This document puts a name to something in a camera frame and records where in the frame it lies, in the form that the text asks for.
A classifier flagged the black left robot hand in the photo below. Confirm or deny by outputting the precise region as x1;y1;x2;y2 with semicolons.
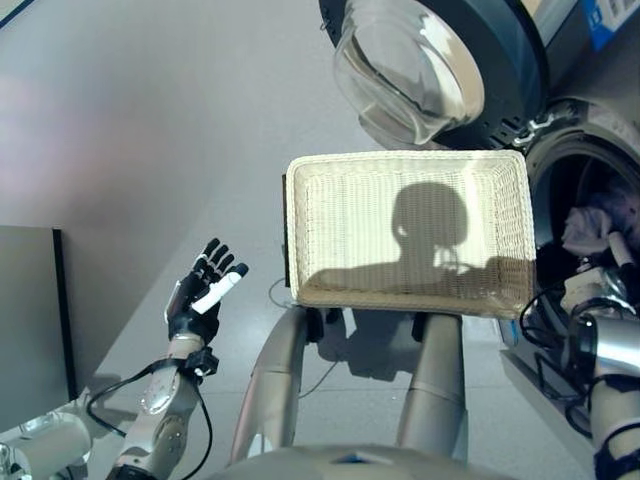
164;237;251;347

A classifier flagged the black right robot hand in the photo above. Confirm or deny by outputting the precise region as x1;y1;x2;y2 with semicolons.
559;229;637;312

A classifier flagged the white garment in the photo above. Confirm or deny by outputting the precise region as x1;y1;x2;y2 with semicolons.
561;191;632;252

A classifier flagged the dark grey washing machine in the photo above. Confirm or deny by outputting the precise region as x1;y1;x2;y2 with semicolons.
491;0;640;417

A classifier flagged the round glass washing machine door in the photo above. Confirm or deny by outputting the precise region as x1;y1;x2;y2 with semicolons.
316;0;550;150

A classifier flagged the silver right robot leg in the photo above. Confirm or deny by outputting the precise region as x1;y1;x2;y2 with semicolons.
396;311;470;462

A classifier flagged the cream wicker laundry basket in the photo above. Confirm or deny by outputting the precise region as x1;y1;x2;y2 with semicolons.
284;149;538;321

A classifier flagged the grey robot torso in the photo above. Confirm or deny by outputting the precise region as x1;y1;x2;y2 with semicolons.
203;441;507;480

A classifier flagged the blue and white label sticker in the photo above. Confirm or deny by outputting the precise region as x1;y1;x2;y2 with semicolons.
586;0;635;52

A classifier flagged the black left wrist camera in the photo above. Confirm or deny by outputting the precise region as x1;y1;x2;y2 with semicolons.
186;348;221;377

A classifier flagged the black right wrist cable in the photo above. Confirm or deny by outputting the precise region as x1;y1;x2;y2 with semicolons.
518;281;602;437

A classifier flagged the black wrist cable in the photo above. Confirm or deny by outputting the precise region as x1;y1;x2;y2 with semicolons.
86;358;215;477
518;281;602;437

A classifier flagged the thin white floor cable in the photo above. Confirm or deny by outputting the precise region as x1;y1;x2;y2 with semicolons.
267;277;342;397

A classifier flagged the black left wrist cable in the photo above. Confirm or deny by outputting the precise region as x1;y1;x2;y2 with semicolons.
86;358;215;477

